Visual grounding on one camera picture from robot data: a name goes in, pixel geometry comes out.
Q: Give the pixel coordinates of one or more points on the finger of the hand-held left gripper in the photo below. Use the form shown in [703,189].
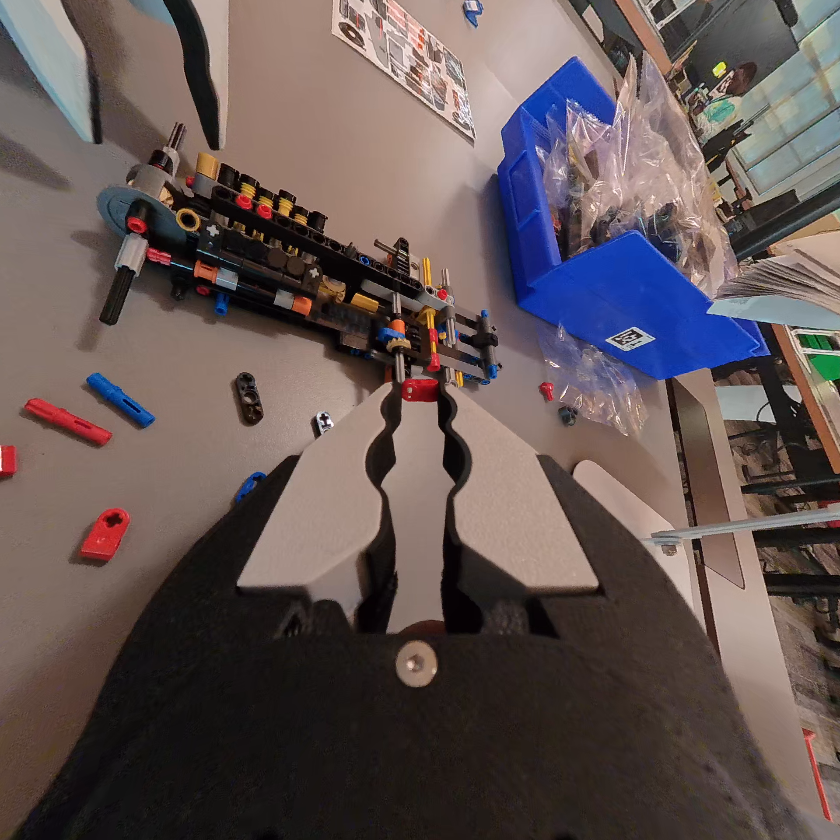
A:
[197,65]
[46,46]

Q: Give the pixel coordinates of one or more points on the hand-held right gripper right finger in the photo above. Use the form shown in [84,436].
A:
[518,518]

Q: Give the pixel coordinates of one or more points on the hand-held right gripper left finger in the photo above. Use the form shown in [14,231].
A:
[308,518]

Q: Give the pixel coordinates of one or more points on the red lego connector piece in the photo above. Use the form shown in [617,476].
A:
[420,390]

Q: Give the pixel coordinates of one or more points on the lego technic car chassis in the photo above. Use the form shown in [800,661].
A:
[275,249]

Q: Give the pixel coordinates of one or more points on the small grey lego connector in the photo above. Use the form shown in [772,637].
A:
[323,423]

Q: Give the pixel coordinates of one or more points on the small dark lego bushing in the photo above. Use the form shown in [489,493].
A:
[568,415]

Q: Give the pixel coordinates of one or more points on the small black lego liftarm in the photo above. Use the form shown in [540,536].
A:
[249,397]

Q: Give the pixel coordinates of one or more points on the red lego liftarm connector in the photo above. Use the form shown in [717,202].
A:
[105,533]

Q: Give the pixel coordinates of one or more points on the lego sticker sheet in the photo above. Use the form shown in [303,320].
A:
[407,59]

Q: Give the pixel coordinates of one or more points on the blue lego axle pin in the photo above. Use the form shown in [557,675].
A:
[121,399]

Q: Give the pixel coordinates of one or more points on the red lego axle pin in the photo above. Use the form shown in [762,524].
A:
[67,422]

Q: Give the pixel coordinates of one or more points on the red white-tipped lego connector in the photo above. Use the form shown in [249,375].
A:
[6,459]

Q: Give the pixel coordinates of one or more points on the clear bags of lego parts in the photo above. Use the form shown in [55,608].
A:
[643,170]

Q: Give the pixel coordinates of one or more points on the clear empty plastic bag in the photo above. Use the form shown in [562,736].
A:
[597,380]

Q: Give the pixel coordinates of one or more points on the pale metal bar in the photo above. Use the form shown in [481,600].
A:
[741,527]

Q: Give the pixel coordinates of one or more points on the blue plastic bin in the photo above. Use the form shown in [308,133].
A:
[610,289]

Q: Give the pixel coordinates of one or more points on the green plastic crate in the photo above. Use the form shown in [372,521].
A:
[820,354]

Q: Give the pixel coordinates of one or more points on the stack of instruction booklets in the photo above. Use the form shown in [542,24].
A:
[781,282]

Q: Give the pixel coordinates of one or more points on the red bar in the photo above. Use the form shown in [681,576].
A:
[816,774]

